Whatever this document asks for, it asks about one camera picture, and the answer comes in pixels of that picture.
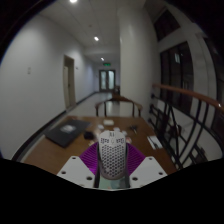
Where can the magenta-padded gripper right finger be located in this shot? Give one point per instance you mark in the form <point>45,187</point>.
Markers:
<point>148,170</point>

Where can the open side doorway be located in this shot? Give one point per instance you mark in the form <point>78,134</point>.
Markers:
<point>69,81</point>

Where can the wooden armchair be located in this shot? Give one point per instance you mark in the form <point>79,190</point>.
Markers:
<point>118,100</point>

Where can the glass double door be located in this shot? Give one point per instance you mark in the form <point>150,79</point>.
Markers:
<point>107,80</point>

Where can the white honeycomb computer mouse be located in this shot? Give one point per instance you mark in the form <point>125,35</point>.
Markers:
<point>112,155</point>

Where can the wooden-topped black metal railing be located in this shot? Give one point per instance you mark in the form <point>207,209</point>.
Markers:
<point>186,93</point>

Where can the dark key bunch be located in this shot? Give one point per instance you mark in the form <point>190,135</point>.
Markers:
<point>133,128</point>

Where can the dark framed window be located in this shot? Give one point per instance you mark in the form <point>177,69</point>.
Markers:
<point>176,76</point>

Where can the green exit sign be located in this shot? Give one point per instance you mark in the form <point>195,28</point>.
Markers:
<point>106,64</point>

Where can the small black box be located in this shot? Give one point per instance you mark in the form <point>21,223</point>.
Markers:
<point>88,135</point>

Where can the black closed laptop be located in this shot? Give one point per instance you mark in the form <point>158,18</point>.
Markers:
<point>66,131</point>

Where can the white rectangular card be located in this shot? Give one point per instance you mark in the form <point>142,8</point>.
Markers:
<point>108,122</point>

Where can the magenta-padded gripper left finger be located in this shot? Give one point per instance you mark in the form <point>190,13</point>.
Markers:
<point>75,170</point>

